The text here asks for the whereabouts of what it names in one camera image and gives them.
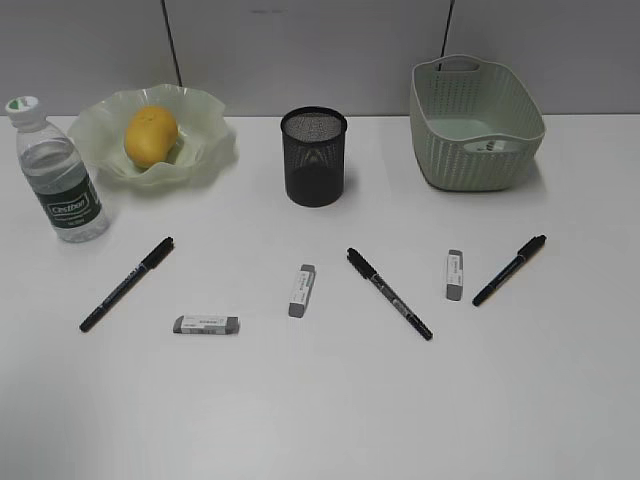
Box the black marker pen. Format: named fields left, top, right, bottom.
left=347, top=248, right=433, bottom=341
left=472, top=235, right=547, bottom=307
left=79, top=237, right=174, bottom=333

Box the waste paper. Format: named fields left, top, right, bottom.
left=466, top=139, right=519, bottom=153

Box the yellow mango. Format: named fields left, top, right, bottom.
left=124, top=105, right=178, bottom=169

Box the clear plastic water bottle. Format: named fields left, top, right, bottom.
left=5, top=96, right=109, bottom=243

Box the grey white eraser middle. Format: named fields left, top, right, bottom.
left=288, top=264, right=316, bottom=318

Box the grey white eraser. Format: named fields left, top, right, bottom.
left=446, top=249, right=464, bottom=301
left=288, top=264, right=316, bottom=318
left=173, top=315, right=240, bottom=335

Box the black mesh pen holder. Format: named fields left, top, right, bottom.
left=280, top=106, right=348, bottom=208

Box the grey white eraser right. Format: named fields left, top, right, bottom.
left=446, top=249, right=464, bottom=301

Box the pale green wavy plate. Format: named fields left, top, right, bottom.
left=68, top=84, right=237, bottom=189

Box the grey white eraser left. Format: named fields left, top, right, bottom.
left=173, top=315, right=240, bottom=335

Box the pale green woven basket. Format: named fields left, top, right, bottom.
left=410, top=54, right=546, bottom=192

